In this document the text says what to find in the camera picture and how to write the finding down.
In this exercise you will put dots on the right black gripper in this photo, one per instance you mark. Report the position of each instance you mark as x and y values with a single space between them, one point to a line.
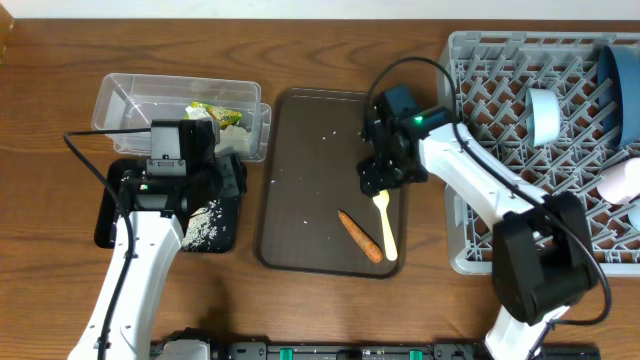
373 181

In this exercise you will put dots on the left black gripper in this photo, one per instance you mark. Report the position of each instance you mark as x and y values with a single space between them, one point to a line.
234 181

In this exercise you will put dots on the cream plastic spoon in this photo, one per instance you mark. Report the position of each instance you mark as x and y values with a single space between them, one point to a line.
381 201

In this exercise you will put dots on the white tissue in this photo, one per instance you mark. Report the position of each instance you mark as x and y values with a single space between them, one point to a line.
231 139

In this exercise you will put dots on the yellow green snack wrapper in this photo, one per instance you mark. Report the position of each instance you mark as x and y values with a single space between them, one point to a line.
225 117

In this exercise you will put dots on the light blue rice bowl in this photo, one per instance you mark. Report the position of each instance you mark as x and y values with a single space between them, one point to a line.
544 120

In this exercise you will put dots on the pink cup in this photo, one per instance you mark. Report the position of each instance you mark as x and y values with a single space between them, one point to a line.
620 184

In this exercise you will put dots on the dark blue plate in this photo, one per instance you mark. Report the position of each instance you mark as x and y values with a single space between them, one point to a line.
620 65

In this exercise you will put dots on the light blue cup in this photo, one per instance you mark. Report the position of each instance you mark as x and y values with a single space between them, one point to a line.
634 217

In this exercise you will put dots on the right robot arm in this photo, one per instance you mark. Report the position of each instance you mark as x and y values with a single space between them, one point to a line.
542 259

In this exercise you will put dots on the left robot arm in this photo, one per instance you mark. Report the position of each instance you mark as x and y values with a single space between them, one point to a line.
181 197

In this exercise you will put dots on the grey dishwasher rack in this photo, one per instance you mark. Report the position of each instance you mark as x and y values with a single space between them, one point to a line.
494 70

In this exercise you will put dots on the spilled white rice pile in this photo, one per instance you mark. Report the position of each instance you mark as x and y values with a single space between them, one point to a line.
207 230

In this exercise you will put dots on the black tray bin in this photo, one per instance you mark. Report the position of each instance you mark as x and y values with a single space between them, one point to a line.
104 235

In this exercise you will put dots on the dark brown serving tray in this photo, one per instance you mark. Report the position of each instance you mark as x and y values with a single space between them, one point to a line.
310 177

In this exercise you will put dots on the orange carrot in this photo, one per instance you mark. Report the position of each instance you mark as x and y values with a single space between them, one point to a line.
366 244

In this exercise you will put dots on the clear plastic bin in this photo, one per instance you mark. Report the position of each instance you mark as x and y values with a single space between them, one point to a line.
135 100

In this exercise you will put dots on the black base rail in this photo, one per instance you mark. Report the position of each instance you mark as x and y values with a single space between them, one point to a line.
350 352

